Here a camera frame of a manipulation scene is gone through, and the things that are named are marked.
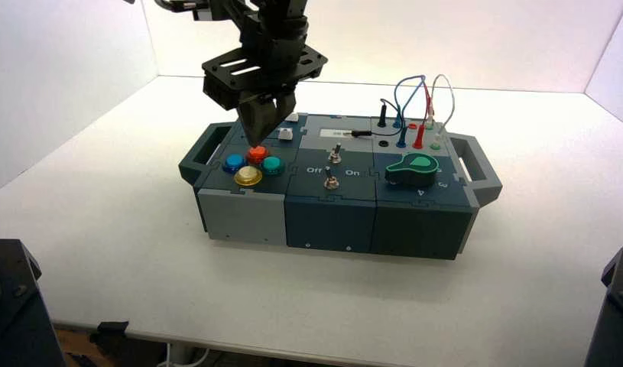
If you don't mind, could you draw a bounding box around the green push button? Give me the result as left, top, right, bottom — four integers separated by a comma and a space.
260, 155, 286, 177

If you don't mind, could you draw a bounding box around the black table clamp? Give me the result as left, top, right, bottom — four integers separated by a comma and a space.
89, 320, 130, 346

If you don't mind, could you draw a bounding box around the white banana plug cable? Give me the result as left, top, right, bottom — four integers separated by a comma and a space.
425, 74, 456, 151

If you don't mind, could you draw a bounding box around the green black rotary knob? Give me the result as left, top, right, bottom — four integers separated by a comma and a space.
384, 153, 440, 188

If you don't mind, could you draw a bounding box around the black banana plug cable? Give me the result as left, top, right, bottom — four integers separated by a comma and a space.
350, 99, 404, 138

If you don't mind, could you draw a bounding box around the blue banana plug cable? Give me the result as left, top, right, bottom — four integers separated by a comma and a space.
391, 74, 427, 149

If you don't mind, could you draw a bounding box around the red banana plug cable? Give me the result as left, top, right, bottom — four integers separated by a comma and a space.
412, 80, 435, 150

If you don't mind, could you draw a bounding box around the yellow push button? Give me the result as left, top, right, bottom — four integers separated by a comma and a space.
233, 166, 264, 187

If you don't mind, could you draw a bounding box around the dark grey box handle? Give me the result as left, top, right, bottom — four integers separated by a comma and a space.
178, 122, 235, 186
449, 133, 504, 208

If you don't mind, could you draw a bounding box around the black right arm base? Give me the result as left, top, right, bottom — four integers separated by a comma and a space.
584, 244, 623, 367

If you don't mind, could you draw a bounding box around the grey blue control box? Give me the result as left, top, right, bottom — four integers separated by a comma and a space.
178, 110, 504, 261

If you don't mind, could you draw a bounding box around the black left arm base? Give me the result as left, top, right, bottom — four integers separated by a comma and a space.
0, 239, 67, 367

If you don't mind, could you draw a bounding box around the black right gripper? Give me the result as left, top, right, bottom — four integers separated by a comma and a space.
202, 16, 328, 148

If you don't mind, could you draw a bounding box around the blue push button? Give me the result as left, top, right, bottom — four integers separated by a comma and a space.
222, 154, 247, 174

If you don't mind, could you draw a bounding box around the white cable under table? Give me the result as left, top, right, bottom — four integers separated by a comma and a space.
157, 344, 211, 367

